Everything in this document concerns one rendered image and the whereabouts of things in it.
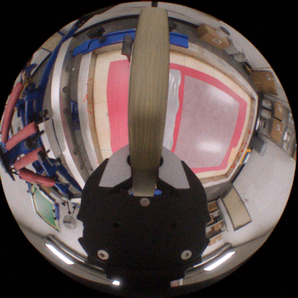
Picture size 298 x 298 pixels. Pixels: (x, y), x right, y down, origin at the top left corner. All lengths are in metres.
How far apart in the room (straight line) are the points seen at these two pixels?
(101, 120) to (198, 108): 0.31
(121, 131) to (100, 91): 0.15
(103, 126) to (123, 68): 0.19
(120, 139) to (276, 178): 3.81
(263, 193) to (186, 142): 3.73
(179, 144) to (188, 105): 0.13
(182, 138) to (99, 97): 0.29
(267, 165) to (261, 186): 0.68
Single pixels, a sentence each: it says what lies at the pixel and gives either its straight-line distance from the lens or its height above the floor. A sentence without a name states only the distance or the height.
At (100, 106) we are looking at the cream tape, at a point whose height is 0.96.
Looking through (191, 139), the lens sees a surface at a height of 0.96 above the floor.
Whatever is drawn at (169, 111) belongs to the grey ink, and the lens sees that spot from 0.26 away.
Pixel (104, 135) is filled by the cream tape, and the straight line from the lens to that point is 0.30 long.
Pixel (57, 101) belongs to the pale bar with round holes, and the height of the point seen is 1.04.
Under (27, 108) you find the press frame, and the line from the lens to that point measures 0.75.
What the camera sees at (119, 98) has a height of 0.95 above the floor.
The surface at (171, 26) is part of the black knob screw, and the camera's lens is 0.25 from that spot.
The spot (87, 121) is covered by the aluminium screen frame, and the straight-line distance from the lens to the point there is 0.28.
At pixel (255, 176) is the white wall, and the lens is 3.84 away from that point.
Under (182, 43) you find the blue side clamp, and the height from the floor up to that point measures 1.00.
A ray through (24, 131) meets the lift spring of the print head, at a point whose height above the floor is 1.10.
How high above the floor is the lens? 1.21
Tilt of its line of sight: 60 degrees down
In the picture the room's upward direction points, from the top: 178 degrees clockwise
